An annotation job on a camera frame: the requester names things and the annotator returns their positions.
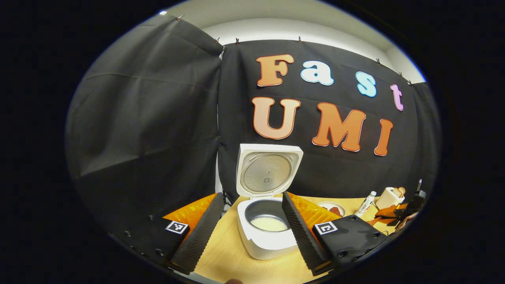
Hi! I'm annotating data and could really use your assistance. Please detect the white rice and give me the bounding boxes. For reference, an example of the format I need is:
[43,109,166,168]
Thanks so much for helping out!
[251,216,288,232]

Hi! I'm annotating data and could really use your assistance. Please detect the black backdrop cloth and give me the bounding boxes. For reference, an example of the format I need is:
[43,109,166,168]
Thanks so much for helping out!
[65,14,440,237]

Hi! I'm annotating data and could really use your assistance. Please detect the white toaster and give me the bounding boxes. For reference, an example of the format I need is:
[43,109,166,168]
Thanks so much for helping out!
[375,187,406,210]

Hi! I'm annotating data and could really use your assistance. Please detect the row of small backdrop clips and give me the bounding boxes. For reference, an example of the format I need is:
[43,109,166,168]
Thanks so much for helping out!
[176,15,413,86]

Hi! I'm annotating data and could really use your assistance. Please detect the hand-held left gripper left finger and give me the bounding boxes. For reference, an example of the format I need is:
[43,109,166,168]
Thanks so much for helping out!
[108,192,224,275]

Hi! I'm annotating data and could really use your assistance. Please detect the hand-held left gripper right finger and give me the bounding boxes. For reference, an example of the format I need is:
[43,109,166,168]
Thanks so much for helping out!
[282,192,389,277]

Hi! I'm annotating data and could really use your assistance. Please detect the white rice cooker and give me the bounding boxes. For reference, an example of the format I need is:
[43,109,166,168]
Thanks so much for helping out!
[236,144,304,260]

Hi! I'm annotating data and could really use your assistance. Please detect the white milk bottle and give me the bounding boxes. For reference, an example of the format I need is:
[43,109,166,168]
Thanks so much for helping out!
[354,191,377,218]

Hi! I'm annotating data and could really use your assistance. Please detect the white round plate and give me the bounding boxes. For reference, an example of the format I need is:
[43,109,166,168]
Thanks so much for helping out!
[317,202,346,217]

